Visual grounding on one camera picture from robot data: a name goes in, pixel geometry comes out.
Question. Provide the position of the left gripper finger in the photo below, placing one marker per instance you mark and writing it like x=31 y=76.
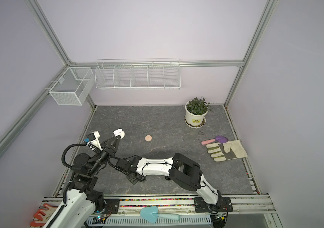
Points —
x=113 y=149
x=108 y=142

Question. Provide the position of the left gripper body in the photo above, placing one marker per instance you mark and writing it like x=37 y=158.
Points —
x=104 y=155

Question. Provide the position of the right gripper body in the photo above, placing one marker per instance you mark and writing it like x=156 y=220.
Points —
x=127 y=177

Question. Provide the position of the pink earbud charging case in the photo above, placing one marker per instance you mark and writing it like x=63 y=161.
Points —
x=148 y=138

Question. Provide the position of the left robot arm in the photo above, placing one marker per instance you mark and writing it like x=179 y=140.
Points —
x=80 y=200

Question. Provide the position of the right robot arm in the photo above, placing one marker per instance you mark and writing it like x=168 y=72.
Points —
x=185 y=172

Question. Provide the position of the teal garden trowel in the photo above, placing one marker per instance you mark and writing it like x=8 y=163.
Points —
x=151 y=214

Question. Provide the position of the small white mesh basket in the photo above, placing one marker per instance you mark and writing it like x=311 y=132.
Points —
x=73 y=86

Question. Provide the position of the red white garden glove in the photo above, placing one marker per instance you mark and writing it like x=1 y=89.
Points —
x=42 y=216

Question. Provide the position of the potted green plant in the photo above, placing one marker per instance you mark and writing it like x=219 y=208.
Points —
x=196 y=110

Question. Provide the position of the purple pink garden scoop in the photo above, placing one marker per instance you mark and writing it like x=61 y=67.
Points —
x=219 y=138

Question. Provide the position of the beige grey work glove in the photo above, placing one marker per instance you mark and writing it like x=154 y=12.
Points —
x=230 y=150

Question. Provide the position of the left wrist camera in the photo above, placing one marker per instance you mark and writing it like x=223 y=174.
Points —
x=92 y=141

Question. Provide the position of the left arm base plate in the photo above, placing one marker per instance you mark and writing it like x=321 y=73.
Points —
x=107 y=206

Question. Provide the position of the long white wire basket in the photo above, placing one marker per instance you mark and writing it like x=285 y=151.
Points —
x=138 y=74

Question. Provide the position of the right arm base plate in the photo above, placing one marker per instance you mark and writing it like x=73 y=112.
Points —
x=224 y=204

